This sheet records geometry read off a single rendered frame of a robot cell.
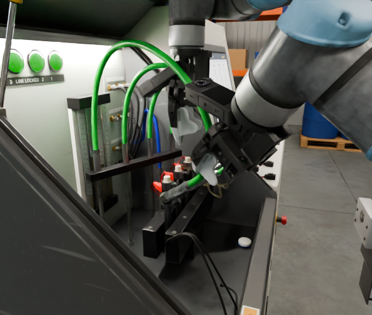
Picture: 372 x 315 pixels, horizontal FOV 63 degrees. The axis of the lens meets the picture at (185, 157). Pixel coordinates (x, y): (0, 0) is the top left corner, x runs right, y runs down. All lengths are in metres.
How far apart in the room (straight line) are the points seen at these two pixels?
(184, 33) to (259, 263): 0.52
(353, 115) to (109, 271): 0.35
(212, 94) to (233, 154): 0.09
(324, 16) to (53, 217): 0.40
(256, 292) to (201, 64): 0.47
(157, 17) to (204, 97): 0.68
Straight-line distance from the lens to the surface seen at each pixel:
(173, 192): 0.62
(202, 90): 0.47
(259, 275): 0.70
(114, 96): 1.04
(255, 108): 0.36
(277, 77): 0.33
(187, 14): 0.65
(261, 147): 0.40
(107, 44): 0.97
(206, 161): 0.50
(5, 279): 0.61
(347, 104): 0.31
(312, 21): 0.30
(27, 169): 0.47
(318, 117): 5.38
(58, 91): 0.84
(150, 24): 1.10
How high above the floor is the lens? 1.38
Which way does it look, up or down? 18 degrees down
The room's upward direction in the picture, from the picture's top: straight up
